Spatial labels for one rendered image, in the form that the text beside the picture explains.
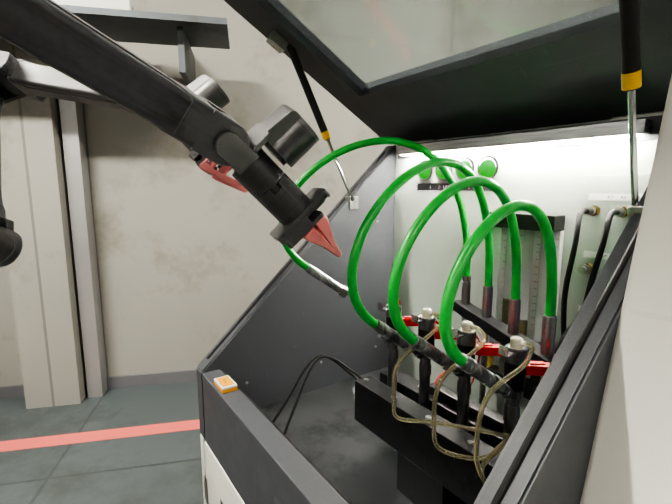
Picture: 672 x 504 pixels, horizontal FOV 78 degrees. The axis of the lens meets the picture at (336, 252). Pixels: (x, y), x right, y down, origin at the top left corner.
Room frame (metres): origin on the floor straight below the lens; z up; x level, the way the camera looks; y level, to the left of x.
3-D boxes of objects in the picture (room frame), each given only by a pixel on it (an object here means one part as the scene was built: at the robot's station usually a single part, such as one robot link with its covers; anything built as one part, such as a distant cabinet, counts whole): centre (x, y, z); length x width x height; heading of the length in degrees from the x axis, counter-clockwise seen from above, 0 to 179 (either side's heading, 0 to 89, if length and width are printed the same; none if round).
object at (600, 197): (0.68, -0.46, 1.20); 0.13 x 0.03 x 0.31; 35
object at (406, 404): (0.63, -0.17, 0.91); 0.34 x 0.10 x 0.15; 35
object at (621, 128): (0.88, -0.32, 1.43); 0.54 x 0.03 x 0.02; 35
